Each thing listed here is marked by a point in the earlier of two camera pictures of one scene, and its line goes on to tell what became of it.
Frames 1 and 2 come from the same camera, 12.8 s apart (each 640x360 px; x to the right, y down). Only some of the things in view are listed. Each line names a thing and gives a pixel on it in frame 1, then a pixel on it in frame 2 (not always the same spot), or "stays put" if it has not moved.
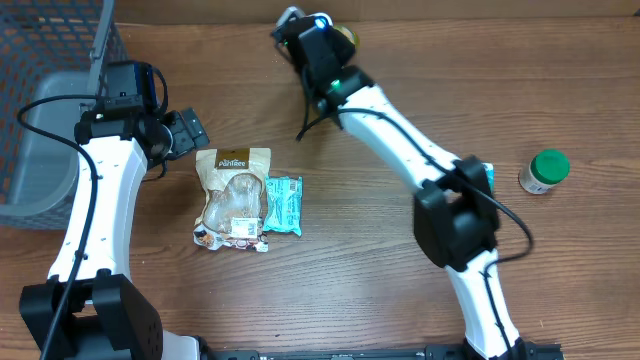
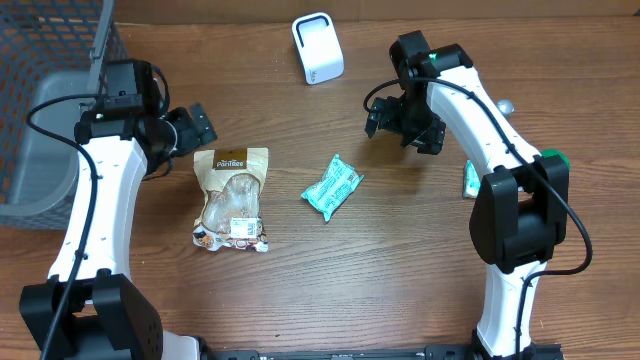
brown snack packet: x=235 y=184 stays put
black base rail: x=376 y=352 stays put
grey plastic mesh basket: x=49 y=48 stays put
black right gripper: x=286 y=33 → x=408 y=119
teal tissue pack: x=283 y=204 → x=338 y=182
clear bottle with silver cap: x=353 y=36 → x=505 y=106
